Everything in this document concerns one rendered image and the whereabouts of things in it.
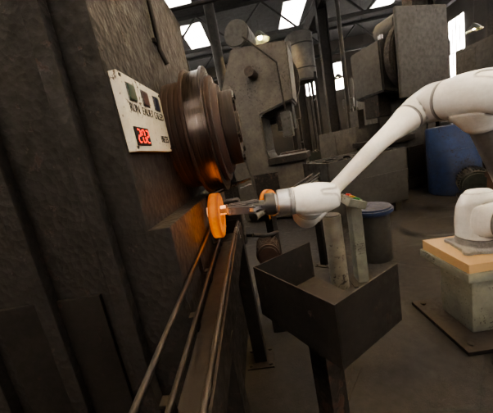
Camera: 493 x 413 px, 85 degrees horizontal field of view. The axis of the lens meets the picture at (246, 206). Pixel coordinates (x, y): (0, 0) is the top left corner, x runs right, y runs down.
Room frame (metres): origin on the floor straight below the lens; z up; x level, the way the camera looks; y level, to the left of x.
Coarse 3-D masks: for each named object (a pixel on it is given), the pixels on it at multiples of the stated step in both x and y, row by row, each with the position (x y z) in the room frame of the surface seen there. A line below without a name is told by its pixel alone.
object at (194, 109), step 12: (192, 72) 0.99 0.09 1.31; (204, 72) 1.06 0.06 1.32; (192, 84) 0.93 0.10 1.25; (192, 96) 0.90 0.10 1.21; (192, 108) 0.89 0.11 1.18; (204, 108) 0.89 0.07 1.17; (192, 120) 0.88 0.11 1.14; (204, 120) 0.87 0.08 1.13; (192, 132) 0.88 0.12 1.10; (204, 132) 0.88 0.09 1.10; (192, 144) 0.89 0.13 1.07; (204, 144) 0.88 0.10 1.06; (204, 156) 0.90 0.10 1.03; (204, 168) 0.92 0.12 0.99; (216, 168) 0.91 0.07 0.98; (204, 180) 0.96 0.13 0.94; (216, 180) 0.97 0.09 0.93; (228, 180) 1.14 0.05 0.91
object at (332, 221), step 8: (328, 216) 1.65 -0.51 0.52; (336, 216) 1.64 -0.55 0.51; (328, 224) 1.65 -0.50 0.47; (336, 224) 1.63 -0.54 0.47; (328, 232) 1.65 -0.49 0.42; (336, 232) 1.63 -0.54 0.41; (328, 240) 1.66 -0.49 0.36; (336, 240) 1.63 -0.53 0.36; (328, 248) 1.67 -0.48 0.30; (336, 248) 1.64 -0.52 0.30; (344, 248) 1.65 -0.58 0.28; (328, 256) 1.68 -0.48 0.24; (336, 256) 1.64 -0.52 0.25; (344, 256) 1.65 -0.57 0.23; (328, 264) 1.69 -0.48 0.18; (336, 264) 1.64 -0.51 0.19; (344, 264) 1.64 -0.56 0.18; (336, 272) 1.64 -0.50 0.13; (344, 272) 1.64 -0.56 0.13; (336, 280) 1.65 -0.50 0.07; (344, 280) 1.64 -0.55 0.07; (344, 288) 1.63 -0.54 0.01
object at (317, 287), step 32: (288, 256) 0.71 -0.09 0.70; (288, 288) 0.53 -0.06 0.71; (320, 288) 0.68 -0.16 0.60; (384, 288) 0.50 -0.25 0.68; (288, 320) 0.55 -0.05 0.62; (320, 320) 0.46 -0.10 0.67; (352, 320) 0.45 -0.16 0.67; (384, 320) 0.49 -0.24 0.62; (320, 352) 0.47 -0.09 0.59; (352, 352) 0.44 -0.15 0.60; (320, 384) 0.60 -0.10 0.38
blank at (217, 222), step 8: (208, 200) 0.86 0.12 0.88; (216, 200) 0.85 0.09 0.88; (208, 208) 0.84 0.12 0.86; (216, 208) 0.83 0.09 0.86; (208, 216) 0.83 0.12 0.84; (216, 216) 0.82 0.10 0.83; (224, 216) 0.95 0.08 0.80; (216, 224) 0.82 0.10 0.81; (224, 224) 0.93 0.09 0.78; (216, 232) 0.84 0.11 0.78; (224, 232) 0.90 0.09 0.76
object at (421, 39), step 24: (384, 24) 4.27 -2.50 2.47; (408, 24) 3.64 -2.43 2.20; (432, 24) 3.75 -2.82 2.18; (384, 48) 3.74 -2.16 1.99; (408, 48) 3.64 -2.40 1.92; (432, 48) 3.75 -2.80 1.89; (360, 72) 4.24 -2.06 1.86; (384, 72) 3.88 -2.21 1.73; (408, 72) 3.63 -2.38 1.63; (432, 72) 3.74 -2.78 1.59; (360, 96) 4.30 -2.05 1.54; (384, 96) 4.05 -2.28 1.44; (408, 96) 3.63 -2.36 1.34; (360, 120) 4.47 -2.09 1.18; (384, 120) 4.43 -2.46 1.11; (360, 144) 4.30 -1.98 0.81; (408, 144) 3.96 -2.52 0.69; (408, 168) 3.95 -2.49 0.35
